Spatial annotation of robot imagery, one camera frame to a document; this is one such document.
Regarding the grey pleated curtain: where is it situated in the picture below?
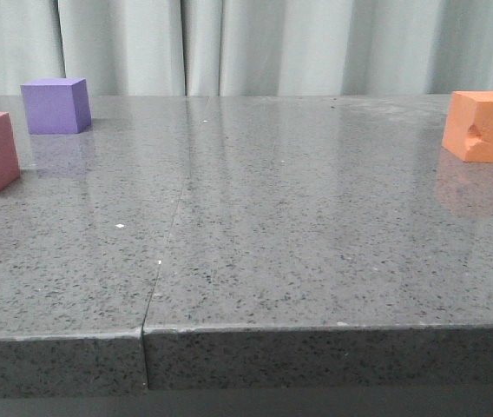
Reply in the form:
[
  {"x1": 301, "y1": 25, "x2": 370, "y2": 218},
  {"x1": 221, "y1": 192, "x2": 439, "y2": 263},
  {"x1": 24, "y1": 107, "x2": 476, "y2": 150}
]
[{"x1": 0, "y1": 1, "x2": 493, "y2": 96}]

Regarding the purple foam cube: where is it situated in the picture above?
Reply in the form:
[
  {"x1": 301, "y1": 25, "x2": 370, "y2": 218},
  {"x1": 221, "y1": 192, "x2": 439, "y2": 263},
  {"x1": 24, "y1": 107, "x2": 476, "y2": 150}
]
[{"x1": 20, "y1": 77, "x2": 92, "y2": 135}]

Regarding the orange foam cube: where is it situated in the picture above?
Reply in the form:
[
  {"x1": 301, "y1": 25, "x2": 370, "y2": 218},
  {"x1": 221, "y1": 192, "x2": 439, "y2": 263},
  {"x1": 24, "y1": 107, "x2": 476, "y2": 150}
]
[{"x1": 442, "y1": 91, "x2": 493, "y2": 162}]

